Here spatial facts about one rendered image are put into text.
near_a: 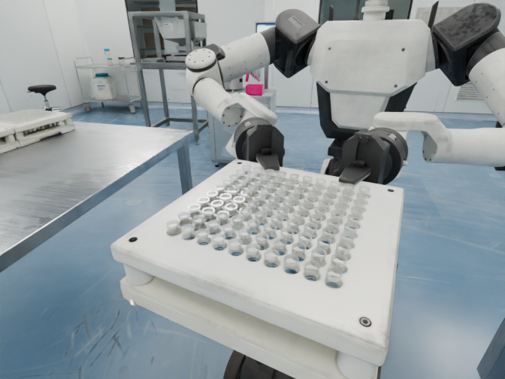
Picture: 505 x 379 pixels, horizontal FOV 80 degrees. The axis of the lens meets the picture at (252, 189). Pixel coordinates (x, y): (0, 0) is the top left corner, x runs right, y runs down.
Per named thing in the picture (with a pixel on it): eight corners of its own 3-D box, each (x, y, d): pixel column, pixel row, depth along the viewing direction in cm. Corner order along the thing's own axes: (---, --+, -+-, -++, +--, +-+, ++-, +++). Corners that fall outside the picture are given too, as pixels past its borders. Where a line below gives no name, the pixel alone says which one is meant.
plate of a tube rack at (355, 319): (383, 371, 19) (389, 351, 18) (112, 261, 29) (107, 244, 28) (402, 201, 39) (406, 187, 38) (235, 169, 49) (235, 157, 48)
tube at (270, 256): (274, 322, 28) (276, 260, 25) (261, 318, 29) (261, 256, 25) (279, 312, 29) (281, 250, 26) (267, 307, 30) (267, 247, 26)
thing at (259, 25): (254, 89, 314) (254, 21, 286) (255, 88, 323) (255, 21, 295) (276, 90, 311) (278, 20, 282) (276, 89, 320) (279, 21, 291)
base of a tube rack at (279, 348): (369, 413, 22) (375, 395, 21) (122, 298, 31) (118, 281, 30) (394, 233, 41) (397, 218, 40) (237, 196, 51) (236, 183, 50)
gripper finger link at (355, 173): (333, 182, 39) (348, 168, 44) (358, 188, 38) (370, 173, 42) (334, 171, 39) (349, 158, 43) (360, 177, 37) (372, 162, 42)
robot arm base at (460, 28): (436, 95, 79) (430, 60, 83) (499, 79, 72) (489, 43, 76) (433, 56, 67) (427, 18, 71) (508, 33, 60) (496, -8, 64)
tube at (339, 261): (335, 329, 27) (346, 266, 24) (321, 324, 28) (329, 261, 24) (338, 319, 28) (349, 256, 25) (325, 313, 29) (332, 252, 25)
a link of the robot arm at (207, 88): (210, 101, 67) (171, 67, 78) (219, 134, 75) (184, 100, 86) (248, 80, 70) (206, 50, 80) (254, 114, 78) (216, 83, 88)
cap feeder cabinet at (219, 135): (210, 168, 322) (205, 94, 288) (224, 150, 372) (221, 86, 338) (268, 172, 312) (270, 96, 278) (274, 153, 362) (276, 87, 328)
